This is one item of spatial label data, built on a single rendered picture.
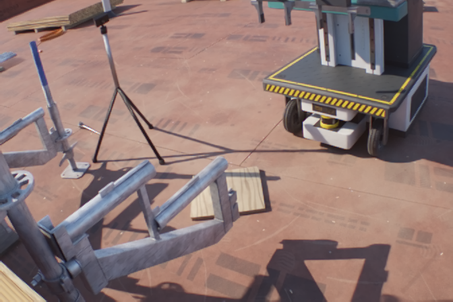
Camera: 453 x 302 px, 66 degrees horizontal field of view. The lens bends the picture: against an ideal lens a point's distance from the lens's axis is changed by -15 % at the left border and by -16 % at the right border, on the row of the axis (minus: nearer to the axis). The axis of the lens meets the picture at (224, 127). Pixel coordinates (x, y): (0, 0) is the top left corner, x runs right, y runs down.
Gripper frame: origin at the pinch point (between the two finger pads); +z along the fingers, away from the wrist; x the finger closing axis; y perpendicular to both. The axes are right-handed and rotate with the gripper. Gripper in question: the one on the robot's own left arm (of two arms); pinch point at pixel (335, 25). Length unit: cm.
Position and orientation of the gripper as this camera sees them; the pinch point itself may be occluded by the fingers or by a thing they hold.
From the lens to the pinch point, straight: 152.7
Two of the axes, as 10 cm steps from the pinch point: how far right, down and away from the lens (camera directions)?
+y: -6.5, 4.5, -6.1
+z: 1.5, 8.7, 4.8
